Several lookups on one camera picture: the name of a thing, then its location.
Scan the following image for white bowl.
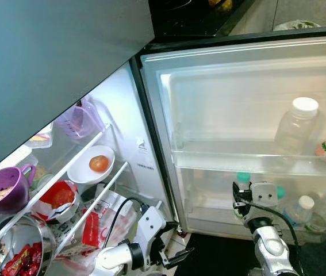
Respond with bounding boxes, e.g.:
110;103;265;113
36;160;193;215
67;145;116;185

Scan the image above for small clear bottle white cap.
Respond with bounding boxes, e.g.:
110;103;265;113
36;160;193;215
286;195;316;228

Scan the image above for small clear food container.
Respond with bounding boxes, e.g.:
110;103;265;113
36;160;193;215
25;122;55;150

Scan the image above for red candy packets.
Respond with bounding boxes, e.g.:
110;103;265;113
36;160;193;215
1;241;44;276

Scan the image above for steel pot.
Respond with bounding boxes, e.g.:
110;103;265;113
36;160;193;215
0;216;57;276

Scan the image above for dark floor carpet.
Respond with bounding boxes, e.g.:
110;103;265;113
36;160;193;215
174;230;326;276

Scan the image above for red white printed packet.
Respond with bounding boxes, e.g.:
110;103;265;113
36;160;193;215
56;190;139;272

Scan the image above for red tomato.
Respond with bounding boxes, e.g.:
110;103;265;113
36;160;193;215
89;155;110;173

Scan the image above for purple colander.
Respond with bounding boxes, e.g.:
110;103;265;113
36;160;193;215
0;164;37;216

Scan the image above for silver freezer door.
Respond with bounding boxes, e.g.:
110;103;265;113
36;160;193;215
0;0;155;179

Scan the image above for clear door shelf long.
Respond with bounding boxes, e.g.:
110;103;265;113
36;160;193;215
171;133;326;177

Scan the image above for crumpled pale plastic bag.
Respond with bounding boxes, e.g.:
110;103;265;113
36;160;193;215
273;20;323;32

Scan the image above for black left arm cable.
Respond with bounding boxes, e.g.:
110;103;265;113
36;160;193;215
102;197;147;254

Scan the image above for red white plastic bag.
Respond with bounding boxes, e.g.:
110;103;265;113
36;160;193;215
32;179;82;224

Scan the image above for large clear bottle white cap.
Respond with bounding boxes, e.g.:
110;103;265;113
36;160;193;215
274;97;320;157

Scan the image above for glass fridge shelf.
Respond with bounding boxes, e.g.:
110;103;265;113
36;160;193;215
0;124;110;258
39;161;130;276

